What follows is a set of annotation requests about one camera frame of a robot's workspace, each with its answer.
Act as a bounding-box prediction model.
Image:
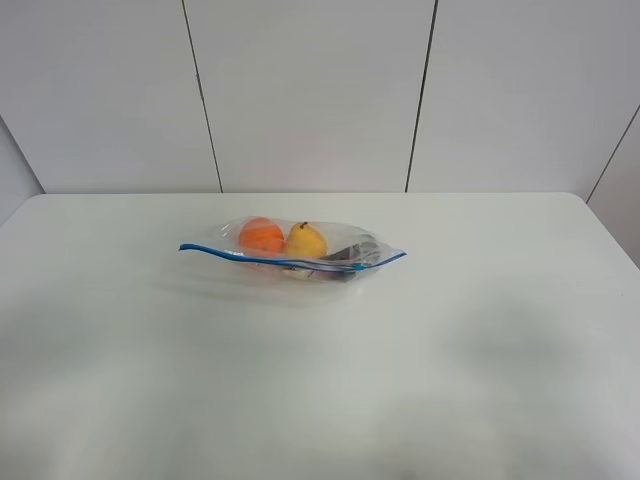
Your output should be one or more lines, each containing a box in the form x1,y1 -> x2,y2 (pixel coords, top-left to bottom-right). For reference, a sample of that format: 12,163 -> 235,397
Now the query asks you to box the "dark purple item in bag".
309,241 -> 380,281

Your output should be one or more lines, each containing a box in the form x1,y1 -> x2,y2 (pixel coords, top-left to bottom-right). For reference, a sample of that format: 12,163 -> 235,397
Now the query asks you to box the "clear zip bag blue seal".
178,217 -> 406,281

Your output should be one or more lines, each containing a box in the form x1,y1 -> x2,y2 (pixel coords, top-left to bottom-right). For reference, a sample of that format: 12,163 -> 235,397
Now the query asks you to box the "yellow pear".
283,222 -> 328,259

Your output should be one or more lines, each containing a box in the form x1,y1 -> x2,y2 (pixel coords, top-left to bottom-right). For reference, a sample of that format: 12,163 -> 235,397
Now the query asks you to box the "orange fruit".
238,217 -> 285,254

